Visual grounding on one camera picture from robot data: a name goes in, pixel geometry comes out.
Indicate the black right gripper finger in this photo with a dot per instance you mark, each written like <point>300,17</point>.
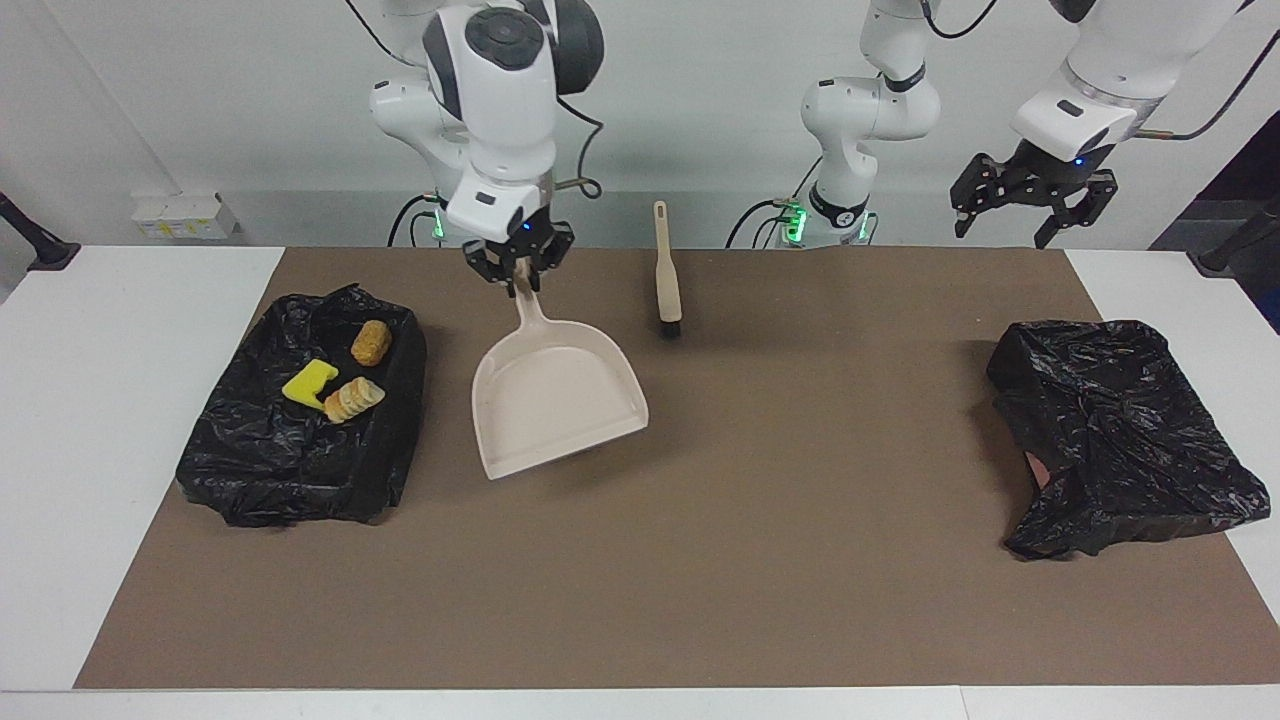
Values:
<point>496,275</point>
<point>545,272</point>

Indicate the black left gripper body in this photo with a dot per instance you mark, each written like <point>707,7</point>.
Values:
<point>1050,175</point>

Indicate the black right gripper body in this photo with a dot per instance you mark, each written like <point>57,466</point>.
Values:
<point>520,245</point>

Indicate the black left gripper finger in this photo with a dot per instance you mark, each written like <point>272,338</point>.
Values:
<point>1085,208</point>
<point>975,190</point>

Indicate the beige hand brush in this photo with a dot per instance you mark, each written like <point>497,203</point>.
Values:
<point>669,280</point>

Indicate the beige plastic dustpan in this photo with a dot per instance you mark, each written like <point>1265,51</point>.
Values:
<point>550,400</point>

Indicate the orange-brown sponge lump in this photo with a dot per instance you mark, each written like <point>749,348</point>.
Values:
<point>371,343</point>

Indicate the pale beige foam chunk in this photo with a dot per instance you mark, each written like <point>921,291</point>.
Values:
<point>355,398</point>

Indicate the yellow sponge piece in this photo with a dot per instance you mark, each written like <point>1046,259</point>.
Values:
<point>308,385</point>

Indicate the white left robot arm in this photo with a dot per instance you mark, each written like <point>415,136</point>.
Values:
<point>870,110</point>

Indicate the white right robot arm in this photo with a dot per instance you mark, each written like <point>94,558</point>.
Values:
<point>500,100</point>

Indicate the bin lined with black bag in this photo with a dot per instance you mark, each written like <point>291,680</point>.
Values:
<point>260,460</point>
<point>1120,430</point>

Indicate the black stand leg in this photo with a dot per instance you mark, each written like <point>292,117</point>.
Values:
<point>40,245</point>
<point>1235,245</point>

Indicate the brown table mat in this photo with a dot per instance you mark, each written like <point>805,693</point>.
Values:
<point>800,450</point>

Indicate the white box on wall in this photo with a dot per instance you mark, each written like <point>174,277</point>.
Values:
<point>185,217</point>

